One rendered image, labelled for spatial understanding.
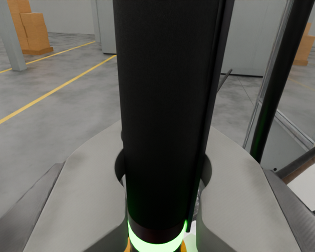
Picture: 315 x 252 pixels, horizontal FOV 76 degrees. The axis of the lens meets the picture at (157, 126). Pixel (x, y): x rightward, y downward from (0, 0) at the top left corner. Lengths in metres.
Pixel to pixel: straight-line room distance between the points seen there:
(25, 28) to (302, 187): 8.36
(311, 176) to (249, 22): 5.27
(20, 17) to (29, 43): 0.78
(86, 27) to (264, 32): 10.33
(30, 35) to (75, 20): 5.95
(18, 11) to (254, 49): 7.08
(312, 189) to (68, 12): 14.06
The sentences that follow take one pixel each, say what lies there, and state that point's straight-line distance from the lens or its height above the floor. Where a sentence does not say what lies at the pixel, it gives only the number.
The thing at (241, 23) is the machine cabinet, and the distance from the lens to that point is 5.65.
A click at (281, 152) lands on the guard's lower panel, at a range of 1.36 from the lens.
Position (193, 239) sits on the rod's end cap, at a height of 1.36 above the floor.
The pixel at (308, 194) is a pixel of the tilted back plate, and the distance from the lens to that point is 0.53.
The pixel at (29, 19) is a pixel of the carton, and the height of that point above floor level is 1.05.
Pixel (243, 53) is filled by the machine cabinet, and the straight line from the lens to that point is 5.77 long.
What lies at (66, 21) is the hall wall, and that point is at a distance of 14.34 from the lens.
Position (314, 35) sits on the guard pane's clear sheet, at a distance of 1.28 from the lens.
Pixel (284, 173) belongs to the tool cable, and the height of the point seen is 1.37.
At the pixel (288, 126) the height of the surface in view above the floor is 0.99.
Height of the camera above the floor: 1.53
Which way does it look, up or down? 31 degrees down
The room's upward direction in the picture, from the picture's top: 2 degrees clockwise
